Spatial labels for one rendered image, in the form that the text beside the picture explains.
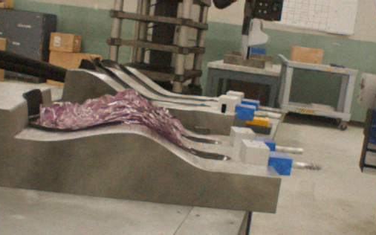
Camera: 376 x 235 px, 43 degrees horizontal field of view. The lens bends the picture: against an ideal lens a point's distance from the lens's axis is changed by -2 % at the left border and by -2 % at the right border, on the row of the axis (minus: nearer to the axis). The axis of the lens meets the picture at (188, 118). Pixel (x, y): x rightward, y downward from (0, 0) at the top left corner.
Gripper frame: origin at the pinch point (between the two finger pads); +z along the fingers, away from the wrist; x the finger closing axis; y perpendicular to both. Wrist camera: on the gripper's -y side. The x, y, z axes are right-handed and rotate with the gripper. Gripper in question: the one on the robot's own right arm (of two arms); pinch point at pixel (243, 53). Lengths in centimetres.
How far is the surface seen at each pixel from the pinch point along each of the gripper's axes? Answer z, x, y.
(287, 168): 15.6, -38.9, 13.9
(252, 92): 64, 565, -48
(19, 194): 21, -58, -20
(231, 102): 9.9, -13.3, 0.4
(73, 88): 11.5, -17.7, -33.2
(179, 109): 12.5, -17.7, -9.4
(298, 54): 4, 583, 6
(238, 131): 12.7, -29.9, 4.6
